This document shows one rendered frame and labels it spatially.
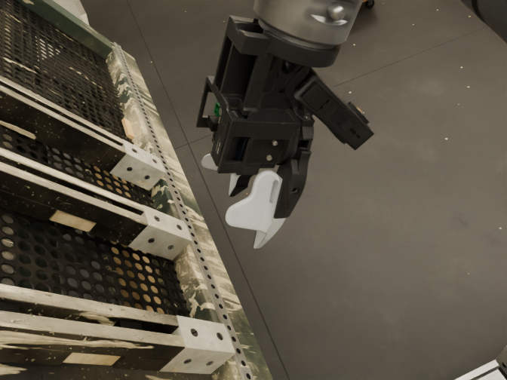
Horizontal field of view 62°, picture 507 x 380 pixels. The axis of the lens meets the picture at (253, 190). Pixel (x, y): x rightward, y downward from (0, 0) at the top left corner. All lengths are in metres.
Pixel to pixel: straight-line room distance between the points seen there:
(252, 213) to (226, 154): 0.08
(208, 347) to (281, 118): 0.50
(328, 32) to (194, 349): 0.56
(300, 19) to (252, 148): 0.11
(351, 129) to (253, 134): 0.11
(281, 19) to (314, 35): 0.03
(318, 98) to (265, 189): 0.09
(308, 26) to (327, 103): 0.08
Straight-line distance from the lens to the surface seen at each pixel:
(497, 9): 0.28
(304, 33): 0.31
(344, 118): 0.39
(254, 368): 0.88
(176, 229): 0.94
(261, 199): 0.39
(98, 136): 1.03
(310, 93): 0.35
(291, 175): 0.36
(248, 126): 0.33
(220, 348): 0.79
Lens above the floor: 1.67
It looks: 48 degrees down
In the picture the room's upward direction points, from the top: 15 degrees counter-clockwise
